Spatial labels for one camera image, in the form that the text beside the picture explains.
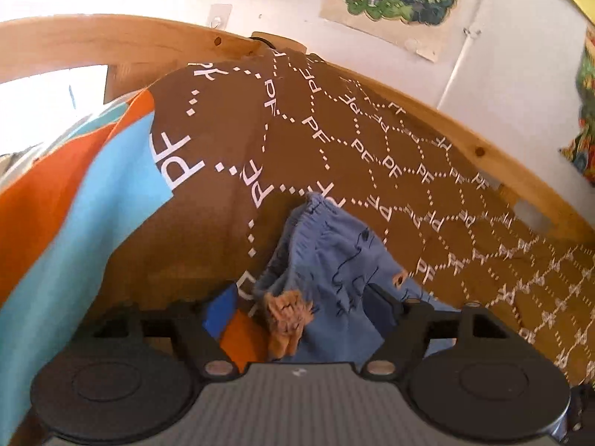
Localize brown orange printed blanket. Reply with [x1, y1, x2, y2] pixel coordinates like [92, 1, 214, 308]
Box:
[0, 49, 595, 428]

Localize blue printed pants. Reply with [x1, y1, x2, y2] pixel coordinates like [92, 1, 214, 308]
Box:
[253, 192, 462, 364]

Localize white wall pipe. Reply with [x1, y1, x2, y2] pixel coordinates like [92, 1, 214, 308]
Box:
[434, 0, 512, 107]

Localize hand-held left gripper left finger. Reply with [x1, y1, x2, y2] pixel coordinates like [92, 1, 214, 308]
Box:
[70, 283, 241, 382]

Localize yellow green landscape wall poster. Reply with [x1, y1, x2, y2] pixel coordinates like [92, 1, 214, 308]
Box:
[530, 0, 595, 178]

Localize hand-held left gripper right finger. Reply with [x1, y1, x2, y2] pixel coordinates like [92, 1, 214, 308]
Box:
[363, 283, 512, 379]

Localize clear wall hook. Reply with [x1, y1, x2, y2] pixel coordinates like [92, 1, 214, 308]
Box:
[207, 4, 233, 29]

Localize wooden bed frame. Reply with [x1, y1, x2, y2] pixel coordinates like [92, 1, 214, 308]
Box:
[0, 14, 595, 247]

